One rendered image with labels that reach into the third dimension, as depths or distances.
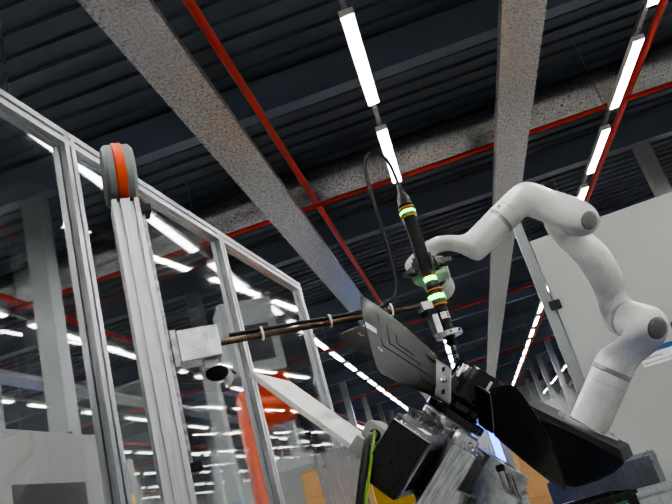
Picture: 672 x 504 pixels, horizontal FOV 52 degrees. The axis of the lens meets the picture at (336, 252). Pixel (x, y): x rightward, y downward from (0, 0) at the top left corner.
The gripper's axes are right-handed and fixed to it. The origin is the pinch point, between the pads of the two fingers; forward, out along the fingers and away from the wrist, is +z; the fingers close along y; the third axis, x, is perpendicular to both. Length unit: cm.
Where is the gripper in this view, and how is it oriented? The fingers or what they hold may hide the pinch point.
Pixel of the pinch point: (423, 262)
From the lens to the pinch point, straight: 182.0
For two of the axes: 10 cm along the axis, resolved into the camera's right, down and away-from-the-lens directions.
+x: -2.6, -9.0, 3.4
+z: -2.8, -2.6, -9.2
